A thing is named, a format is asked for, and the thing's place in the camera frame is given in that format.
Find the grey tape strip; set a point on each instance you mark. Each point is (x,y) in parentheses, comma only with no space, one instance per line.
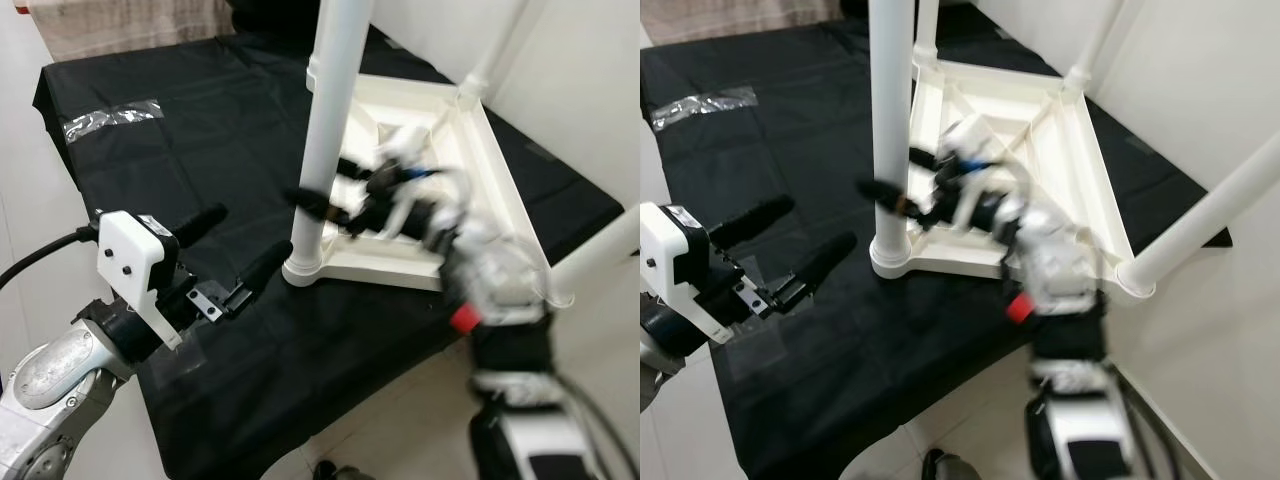
(1142,148)
(540,152)

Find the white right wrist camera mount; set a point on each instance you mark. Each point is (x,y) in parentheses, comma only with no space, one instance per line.
(975,140)
(405,150)

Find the white plastic children table top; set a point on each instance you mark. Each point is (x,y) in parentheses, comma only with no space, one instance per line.
(1070,160)
(500,170)

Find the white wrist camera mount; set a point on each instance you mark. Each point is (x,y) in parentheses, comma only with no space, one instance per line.
(405,150)
(975,140)
(675,262)
(135,265)

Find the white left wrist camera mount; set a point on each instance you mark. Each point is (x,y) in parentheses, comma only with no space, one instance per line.
(675,262)
(135,265)

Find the beige woven cloth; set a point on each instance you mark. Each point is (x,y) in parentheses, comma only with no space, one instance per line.
(130,25)
(740,20)

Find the black table cloth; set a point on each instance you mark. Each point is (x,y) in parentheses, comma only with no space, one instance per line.
(800,190)
(200,200)

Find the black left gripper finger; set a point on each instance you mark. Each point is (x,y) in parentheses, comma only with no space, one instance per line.
(200,222)
(755,220)
(822,268)
(265,270)

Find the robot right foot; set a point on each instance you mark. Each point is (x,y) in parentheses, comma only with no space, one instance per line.
(952,466)
(345,470)

